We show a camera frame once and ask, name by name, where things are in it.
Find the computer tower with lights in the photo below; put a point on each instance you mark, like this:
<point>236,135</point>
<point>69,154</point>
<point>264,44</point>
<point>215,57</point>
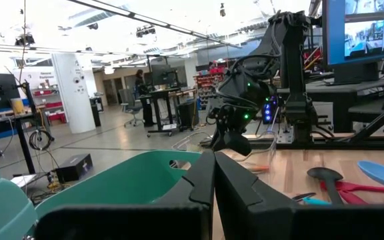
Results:
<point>268,113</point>

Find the white pillar with signs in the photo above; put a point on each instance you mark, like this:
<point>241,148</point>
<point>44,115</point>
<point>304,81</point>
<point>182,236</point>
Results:
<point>73,100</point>

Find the black standing desk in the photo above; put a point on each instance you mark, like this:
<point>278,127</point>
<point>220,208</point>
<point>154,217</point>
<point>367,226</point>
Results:
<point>160,96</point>

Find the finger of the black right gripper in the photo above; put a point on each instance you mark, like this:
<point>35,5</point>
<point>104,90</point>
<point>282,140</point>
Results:
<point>218,140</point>
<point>238,143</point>

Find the shelf with red bins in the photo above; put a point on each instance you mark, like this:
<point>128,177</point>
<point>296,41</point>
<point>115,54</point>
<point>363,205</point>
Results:
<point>208,80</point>

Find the black legged table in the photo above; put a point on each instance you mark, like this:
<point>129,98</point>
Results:
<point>25,146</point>

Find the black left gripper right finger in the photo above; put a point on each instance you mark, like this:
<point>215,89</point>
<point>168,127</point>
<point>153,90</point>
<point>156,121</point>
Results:
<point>255,216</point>

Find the black aluminium rig frame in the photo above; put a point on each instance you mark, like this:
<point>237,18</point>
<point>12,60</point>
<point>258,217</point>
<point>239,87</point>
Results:
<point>345,143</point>

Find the large monitor blue screen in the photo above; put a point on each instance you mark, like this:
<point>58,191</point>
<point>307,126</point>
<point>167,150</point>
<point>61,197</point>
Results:
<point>335,33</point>

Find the red silicone slotted turner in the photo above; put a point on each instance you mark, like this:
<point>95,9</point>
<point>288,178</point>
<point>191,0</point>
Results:
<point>372,188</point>

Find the grey office chair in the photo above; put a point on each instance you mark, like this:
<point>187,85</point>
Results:
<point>130,106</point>

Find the person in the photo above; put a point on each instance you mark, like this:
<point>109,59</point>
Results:
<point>140,83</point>

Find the black box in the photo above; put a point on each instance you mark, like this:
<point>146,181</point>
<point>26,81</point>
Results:
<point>73,168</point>

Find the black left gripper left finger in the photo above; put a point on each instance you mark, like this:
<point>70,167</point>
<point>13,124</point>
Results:
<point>178,216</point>

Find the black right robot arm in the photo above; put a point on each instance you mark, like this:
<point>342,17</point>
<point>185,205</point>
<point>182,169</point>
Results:
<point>293,83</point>

